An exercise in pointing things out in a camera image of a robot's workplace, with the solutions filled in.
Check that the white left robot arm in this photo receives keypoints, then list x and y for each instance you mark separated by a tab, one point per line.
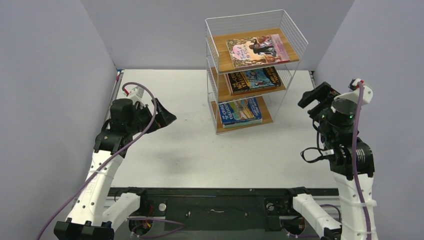
87	219

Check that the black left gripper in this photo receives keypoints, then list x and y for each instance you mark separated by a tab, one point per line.
163	117

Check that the white wire wooden shelf rack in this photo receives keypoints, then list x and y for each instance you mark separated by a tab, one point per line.
220	29

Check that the blue 91-storey treehouse book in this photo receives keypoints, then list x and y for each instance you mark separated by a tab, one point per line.
240	111

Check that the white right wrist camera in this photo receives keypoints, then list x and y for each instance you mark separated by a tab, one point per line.
359	90

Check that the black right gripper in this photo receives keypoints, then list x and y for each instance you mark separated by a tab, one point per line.
318	104

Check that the yellow Brideshead Revisited book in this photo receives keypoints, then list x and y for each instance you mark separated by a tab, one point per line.
240	124

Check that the black 169-storey treehouse book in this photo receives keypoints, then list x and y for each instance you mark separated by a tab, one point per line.
254	80

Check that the aluminium frame rail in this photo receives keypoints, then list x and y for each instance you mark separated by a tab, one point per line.
218	209

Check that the pink book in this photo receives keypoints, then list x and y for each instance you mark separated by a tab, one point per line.
254	51

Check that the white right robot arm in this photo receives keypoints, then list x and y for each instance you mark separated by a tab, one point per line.
351	162

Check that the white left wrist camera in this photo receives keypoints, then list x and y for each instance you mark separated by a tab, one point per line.
136	94

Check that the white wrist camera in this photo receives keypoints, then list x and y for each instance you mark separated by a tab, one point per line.
359	90
136	94

